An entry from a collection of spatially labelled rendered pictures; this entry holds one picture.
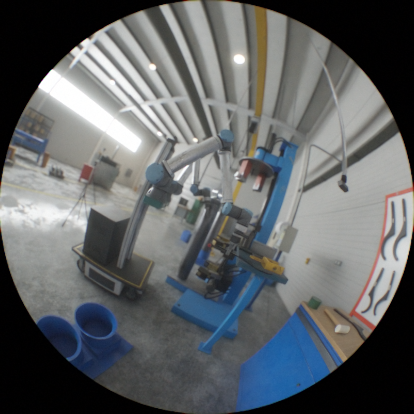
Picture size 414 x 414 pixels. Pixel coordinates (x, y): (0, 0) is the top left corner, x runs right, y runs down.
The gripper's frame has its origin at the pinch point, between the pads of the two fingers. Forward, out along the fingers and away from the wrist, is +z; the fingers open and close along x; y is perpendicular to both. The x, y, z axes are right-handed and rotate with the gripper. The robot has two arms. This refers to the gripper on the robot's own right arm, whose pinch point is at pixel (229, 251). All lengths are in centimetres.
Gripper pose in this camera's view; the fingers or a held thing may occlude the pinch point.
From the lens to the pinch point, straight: 103.0
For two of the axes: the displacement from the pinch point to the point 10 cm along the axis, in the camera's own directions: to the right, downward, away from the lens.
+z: -4.1, 9.1, -0.3
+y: -8.1, -3.4, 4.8
